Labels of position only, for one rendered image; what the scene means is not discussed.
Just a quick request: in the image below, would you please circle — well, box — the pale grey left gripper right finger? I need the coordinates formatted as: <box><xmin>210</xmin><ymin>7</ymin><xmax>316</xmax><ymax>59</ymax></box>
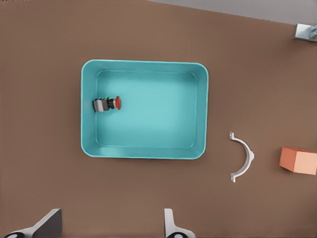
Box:
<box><xmin>164</xmin><ymin>208</ymin><xmax>196</xmax><ymax>238</ymax></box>

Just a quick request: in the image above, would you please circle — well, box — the red push button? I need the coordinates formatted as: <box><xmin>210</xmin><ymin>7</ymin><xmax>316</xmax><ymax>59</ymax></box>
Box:
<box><xmin>92</xmin><ymin>96</ymin><xmax>122</xmax><ymax>113</ymax></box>

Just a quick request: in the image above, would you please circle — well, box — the orange cube block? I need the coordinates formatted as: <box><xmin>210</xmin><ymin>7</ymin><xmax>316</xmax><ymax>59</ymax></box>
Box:
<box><xmin>279</xmin><ymin>146</ymin><xmax>317</xmax><ymax>176</ymax></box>

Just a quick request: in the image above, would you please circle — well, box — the white curved pipe clamp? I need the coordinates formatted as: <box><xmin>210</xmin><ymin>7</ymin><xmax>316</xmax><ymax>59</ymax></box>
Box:
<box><xmin>229</xmin><ymin>131</ymin><xmax>255</xmax><ymax>183</ymax></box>

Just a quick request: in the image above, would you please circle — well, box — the blue storage box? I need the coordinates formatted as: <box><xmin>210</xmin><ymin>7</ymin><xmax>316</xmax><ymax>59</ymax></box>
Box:
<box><xmin>80</xmin><ymin>59</ymin><xmax>209</xmax><ymax>160</ymax></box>

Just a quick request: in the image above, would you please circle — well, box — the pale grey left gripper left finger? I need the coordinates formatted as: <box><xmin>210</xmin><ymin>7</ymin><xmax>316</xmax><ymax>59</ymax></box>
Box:
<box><xmin>1</xmin><ymin>208</ymin><xmax>62</xmax><ymax>238</ymax></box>

